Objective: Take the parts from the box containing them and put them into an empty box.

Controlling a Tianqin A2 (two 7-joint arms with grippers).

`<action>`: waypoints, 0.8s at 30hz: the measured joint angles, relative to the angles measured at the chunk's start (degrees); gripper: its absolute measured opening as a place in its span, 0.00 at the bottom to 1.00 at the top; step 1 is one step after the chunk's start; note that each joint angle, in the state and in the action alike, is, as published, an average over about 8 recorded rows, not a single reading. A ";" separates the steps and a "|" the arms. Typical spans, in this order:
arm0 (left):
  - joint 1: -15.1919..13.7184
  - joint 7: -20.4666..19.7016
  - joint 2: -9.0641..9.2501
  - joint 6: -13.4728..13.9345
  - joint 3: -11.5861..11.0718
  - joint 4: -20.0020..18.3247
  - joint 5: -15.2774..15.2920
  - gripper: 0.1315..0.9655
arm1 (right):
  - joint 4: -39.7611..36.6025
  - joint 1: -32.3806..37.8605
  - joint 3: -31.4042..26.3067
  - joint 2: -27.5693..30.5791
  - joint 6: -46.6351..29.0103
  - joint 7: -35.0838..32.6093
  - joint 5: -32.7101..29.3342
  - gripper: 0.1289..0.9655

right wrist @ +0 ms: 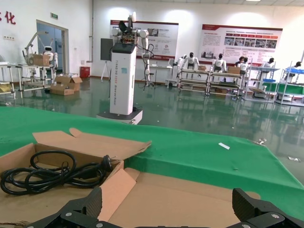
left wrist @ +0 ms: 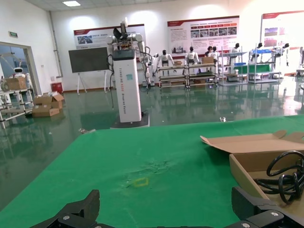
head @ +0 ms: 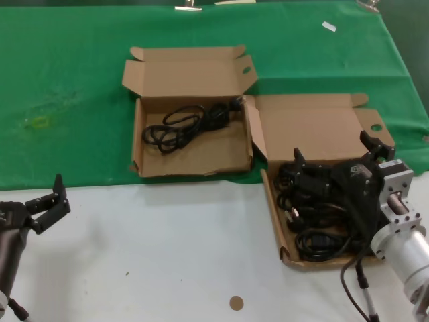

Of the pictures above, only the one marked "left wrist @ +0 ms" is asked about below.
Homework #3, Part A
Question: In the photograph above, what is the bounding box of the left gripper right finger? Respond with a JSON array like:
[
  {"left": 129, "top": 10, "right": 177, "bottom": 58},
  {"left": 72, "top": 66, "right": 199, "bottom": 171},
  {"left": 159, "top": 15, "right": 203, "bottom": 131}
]
[{"left": 227, "top": 186, "right": 304, "bottom": 228}]

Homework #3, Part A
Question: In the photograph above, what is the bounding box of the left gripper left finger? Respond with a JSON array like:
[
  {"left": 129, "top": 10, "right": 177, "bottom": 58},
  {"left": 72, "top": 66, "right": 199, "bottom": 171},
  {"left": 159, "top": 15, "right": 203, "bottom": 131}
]
[{"left": 30, "top": 189, "right": 101, "bottom": 228}]

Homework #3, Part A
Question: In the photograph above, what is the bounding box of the brown cardboard box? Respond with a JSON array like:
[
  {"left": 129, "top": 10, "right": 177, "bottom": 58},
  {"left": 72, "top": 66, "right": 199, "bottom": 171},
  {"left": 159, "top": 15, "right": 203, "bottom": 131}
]
[{"left": 200, "top": 130, "right": 304, "bottom": 208}]

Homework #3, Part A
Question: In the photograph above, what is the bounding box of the flat cardboard box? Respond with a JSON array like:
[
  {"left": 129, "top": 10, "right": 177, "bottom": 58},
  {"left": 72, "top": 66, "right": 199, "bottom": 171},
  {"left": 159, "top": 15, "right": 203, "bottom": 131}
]
[{"left": 31, "top": 105, "right": 60, "bottom": 118}]

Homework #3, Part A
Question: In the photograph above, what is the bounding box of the open cardboard box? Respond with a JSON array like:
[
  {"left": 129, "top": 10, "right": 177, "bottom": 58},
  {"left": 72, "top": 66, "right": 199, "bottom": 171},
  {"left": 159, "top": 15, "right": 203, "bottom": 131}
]
[{"left": 33, "top": 93, "right": 65, "bottom": 110}]

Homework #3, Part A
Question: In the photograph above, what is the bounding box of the cardboard box with tape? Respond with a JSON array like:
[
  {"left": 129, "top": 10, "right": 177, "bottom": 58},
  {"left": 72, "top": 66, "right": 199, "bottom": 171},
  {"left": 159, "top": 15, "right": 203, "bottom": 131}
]
[{"left": 4, "top": 77, "right": 28, "bottom": 91}]

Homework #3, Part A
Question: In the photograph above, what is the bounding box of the green table cloth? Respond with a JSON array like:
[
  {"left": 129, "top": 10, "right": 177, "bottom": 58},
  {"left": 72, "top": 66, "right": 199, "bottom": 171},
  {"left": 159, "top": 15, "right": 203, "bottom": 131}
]
[{"left": 0, "top": 115, "right": 304, "bottom": 228}]

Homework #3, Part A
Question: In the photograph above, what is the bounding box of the red floor cabinet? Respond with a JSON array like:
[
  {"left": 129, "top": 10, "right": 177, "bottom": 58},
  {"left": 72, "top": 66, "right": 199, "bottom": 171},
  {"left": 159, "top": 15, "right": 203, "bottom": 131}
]
[{"left": 51, "top": 83, "right": 64, "bottom": 94}]

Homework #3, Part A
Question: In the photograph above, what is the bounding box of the white pipe rack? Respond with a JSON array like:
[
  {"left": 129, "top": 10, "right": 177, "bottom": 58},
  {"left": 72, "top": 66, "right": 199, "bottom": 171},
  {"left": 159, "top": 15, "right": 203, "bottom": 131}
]
[{"left": 0, "top": 86, "right": 34, "bottom": 129}]

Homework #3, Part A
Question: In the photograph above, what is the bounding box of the metal shelf rack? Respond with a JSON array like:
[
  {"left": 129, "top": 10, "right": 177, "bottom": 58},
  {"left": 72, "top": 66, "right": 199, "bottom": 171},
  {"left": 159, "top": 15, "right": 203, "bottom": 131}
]
[
  {"left": 248, "top": 48, "right": 285, "bottom": 84},
  {"left": 218, "top": 51, "right": 249, "bottom": 86}
]

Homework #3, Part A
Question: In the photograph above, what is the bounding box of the metal workbench rack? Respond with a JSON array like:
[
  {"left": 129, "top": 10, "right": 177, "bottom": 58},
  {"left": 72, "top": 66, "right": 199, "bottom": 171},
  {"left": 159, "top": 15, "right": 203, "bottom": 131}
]
[
  {"left": 187, "top": 62, "right": 219, "bottom": 86},
  {"left": 157, "top": 63, "right": 190, "bottom": 89}
]

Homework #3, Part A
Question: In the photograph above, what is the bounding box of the dark display screen on stand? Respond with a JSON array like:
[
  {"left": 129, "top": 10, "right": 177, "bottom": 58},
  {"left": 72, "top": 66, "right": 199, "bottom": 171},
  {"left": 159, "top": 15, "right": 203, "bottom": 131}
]
[{"left": 68, "top": 47, "right": 109, "bottom": 94}]

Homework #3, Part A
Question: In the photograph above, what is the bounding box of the small round-head white robot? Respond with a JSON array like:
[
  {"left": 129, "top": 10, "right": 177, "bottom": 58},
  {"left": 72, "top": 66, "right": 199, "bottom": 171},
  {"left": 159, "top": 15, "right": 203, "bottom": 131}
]
[{"left": 10, "top": 67, "right": 30, "bottom": 79}]

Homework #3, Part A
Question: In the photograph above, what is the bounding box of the white humanoid robot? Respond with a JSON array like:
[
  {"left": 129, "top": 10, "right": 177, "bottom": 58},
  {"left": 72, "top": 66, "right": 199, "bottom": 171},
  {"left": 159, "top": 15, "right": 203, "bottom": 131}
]
[
  {"left": 154, "top": 49, "right": 171, "bottom": 68},
  {"left": 251, "top": 42, "right": 265, "bottom": 59},
  {"left": 185, "top": 46, "right": 199, "bottom": 66},
  {"left": 229, "top": 42, "right": 242, "bottom": 55},
  {"left": 210, "top": 46, "right": 220, "bottom": 64},
  {"left": 279, "top": 43, "right": 291, "bottom": 67}
]

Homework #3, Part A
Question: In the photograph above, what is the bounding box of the grey wall pipe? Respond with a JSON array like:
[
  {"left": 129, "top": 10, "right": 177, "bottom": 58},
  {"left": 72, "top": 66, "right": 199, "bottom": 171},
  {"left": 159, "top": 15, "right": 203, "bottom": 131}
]
[{"left": 49, "top": 10, "right": 64, "bottom": 78}]

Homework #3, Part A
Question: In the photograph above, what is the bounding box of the wide red header wall poster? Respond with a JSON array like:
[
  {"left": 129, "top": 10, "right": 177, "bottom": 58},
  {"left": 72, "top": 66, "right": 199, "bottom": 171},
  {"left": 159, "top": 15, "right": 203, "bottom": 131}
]
[{"left": 167, "top": 15, "right": 240, "bottom": 55}]

